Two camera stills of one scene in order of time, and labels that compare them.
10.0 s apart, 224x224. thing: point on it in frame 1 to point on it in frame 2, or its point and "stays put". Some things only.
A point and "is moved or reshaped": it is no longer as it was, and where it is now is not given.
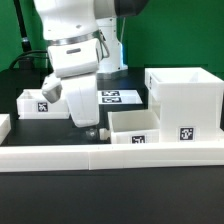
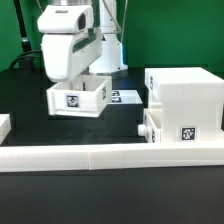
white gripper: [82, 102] to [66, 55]
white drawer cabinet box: [188, 102] stays put
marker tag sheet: [117, 97] stays put
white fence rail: [111, 156] stays put
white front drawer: [134, 127] is moved or reshaped
